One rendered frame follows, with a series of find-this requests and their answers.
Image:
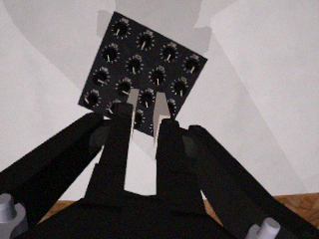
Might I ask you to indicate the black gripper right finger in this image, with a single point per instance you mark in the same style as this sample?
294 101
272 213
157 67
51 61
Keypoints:
243 206

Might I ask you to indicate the black knob box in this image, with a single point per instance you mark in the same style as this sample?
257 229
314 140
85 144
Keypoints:
135 57

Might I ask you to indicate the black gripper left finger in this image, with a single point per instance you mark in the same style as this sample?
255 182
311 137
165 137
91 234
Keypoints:
34 183

